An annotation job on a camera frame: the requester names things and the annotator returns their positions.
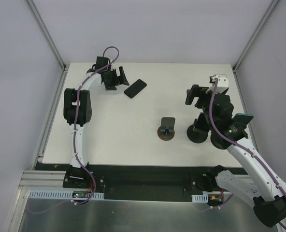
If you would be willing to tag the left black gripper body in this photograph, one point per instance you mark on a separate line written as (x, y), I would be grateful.
(117, 79)

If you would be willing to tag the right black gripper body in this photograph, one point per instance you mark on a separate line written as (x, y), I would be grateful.
(198, 95)

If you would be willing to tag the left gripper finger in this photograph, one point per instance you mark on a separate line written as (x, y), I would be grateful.
(111, 88)
(122, 80)

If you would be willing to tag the black phone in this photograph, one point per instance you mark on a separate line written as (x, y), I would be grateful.
(201, 124)
(135, 88)
(242, 119)

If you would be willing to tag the black phone stand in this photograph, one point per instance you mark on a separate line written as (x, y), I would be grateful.
(219, 142)
(196, 137)

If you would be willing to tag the brown disc small stand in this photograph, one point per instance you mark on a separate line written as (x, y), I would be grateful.
(166, 130)

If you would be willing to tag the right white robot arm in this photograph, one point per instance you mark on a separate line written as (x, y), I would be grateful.
(227, 132)

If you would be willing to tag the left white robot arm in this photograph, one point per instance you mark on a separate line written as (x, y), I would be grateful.
(77, 110)

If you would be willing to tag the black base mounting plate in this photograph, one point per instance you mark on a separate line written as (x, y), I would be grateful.
(142, 183)

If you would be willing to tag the metal sheet front panel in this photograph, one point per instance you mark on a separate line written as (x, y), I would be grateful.
(129, 216)

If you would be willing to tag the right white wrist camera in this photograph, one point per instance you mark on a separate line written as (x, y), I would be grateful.
(220, 83)

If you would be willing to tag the right aluminium frame post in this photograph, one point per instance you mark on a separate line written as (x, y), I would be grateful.
(255, 34)

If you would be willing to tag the aluminium frame post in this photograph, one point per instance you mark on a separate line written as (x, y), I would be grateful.
(255, 34)
(45, 33)

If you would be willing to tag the right white cable duct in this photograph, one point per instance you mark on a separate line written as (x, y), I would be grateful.
(203, 198)

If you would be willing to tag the white cable duct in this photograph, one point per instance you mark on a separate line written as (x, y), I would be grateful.
(64, 195)
(203, 198)

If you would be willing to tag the left aluminium frame post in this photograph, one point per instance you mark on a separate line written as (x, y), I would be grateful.
(45, 33)

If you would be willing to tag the front aluminium rail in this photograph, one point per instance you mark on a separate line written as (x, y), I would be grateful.
(42, 179)

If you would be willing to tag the left white cable duct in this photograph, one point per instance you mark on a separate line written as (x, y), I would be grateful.
(64, 195)

